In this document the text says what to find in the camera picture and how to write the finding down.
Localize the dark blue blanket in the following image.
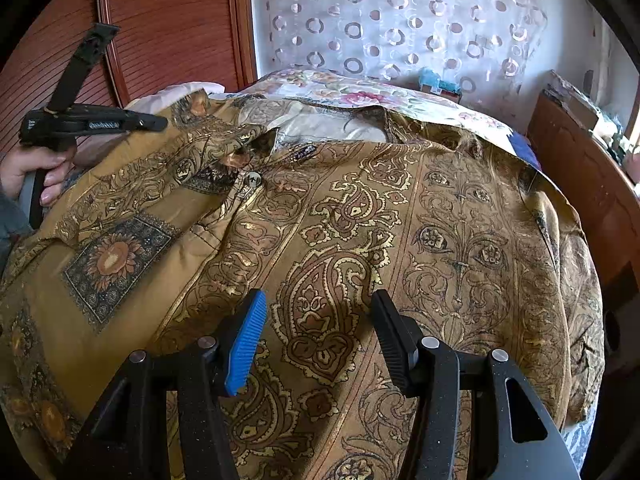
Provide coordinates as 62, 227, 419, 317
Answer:
505, 132, 544, 171

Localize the pink floral bedspread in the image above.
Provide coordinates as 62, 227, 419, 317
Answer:
210, 67, 516, 142

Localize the person's left hand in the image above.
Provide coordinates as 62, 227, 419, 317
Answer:
0, 148, 69, 207

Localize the turquoise box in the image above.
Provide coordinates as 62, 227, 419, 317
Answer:
417, 66, 463, 103

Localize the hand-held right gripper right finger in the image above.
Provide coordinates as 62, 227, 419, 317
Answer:
369, 289, 582, 480

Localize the wooden headboard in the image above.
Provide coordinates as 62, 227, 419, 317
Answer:
0, 0, 259, 161

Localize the brown wooden sideboard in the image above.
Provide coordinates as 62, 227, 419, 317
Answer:
527, 92, 640, 311

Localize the pale pink pillow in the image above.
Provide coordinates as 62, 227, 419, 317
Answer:
75, 81, 223, 168

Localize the person's left forearm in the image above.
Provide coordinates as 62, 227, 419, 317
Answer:
0, 189, 35, 273

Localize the cardboard box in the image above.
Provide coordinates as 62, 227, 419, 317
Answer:
542, 70, 601, 131

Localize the white circle-patterned curtain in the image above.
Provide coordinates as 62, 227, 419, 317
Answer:
250, 0, 601, 107

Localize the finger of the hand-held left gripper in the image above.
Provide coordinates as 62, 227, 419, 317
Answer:
46, 23, 121, 112
65, 106, 169, 134

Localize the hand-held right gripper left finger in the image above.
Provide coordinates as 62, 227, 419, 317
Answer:
65, 289, 269, 480

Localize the brown paisley shirt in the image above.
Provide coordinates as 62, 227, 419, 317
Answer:
0, 89, 606, 480

